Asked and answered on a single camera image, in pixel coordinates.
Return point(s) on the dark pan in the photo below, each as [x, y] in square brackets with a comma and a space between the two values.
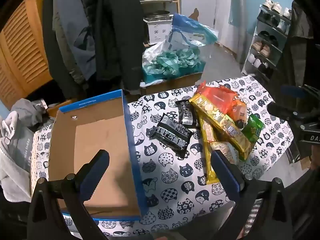
[156, 15]

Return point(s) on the striped cloth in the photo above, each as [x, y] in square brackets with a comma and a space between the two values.
[252, 215]

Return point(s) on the cardboard box with blue rim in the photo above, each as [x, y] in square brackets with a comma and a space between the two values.
[100, 135]

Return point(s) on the grey hanging jacket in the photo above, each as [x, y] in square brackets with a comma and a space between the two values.
[72, 17]

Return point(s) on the green snack packet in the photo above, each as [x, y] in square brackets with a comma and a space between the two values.
[252, 128]

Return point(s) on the narrow yellow snack packet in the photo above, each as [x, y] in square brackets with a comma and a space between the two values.
[208, 150]

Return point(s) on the wooden crate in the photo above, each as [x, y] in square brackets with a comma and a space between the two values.
[60, 107]

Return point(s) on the pile of teal plastic bags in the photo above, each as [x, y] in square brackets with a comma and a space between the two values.
[172, 62]

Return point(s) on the large black snack packet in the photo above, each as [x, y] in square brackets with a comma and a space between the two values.
[172, 136]

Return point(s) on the pale beige snack packet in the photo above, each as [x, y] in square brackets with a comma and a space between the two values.
[231, 152]

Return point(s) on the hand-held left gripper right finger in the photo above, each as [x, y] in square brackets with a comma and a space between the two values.
[225, 172]

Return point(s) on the group of shoes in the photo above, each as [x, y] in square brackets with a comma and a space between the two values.
[270, 5]

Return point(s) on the white shoe rack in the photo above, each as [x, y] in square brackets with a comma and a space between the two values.
[252, 50]

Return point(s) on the white door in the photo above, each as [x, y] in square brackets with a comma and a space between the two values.
[230, 5]

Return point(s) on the small black snack packet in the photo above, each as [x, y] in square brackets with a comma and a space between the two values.
[186, 112]

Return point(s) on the white printed storage box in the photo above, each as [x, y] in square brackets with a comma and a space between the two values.
[158, 31]

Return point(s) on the wide yellow snack packet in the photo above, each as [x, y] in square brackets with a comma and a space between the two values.
[220, 122]

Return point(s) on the black hanging coat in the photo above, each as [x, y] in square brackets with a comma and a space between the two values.
[117, 30]

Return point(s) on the white fleece blanket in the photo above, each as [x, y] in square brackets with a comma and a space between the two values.
[10, 180]

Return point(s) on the grey hoodie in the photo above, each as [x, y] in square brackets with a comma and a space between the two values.
[27, 111]

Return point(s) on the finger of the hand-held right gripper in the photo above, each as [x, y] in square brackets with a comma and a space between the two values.
[292, 90]
[277, 110]

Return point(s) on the grey printed bag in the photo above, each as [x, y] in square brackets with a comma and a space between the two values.
[21, 145]

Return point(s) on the orange snack packet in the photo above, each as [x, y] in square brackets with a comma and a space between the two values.
[237, 111]

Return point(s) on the black jacket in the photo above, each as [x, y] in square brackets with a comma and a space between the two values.
[300, 42]

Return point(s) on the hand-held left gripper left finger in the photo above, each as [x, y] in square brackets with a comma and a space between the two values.
[97, 170]

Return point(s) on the brown cardboard box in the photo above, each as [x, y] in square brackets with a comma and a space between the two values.
[180, 80]

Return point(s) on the wooden shelf rack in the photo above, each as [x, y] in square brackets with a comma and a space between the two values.
[175, 2]

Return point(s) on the cat print tablecloth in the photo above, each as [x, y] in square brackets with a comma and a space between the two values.
[175, 180]

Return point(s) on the wooden louvered door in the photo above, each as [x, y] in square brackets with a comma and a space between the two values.
[22, 50]

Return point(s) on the orange plastic bag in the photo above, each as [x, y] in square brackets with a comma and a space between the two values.
[217, 97]

